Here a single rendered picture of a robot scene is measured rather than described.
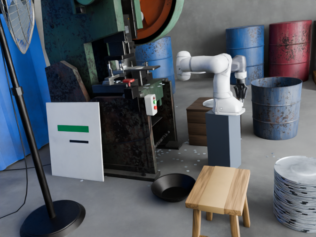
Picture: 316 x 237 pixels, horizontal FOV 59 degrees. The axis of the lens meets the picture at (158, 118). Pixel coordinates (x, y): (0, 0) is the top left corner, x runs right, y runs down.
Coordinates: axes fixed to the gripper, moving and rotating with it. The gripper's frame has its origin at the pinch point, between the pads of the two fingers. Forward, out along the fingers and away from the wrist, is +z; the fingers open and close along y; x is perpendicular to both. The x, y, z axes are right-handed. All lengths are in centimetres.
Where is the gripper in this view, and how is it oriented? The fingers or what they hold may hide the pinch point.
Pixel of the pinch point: (241, 102)
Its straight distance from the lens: 241.8
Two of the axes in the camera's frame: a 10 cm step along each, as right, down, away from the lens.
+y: 6.9, 1.5, -7.1
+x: 7.1, -2.9, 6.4
